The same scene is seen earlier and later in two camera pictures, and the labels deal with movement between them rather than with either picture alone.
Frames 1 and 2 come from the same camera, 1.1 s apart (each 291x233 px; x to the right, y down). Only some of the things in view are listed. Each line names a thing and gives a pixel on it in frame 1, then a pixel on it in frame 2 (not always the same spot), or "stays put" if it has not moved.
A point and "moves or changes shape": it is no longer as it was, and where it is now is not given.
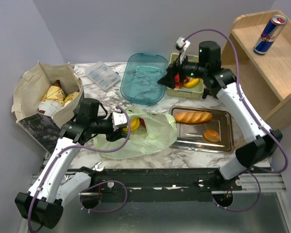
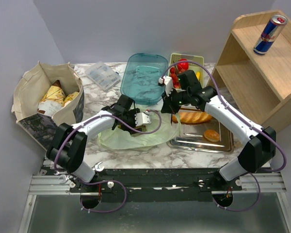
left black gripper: x=114 y=136 -> x=132 y=113
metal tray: x=190 y=136 stays put
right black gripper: x=168 y=80 -> x=168 y=106
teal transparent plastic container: x=139 y=83 stays put
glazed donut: x=211 y=135 stays put
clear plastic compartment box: x=104 y=74 stays put
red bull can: x=270 y=34 stays put
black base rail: x=137 y=185 stays put
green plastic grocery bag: x=161 y=132 moves or changes shape
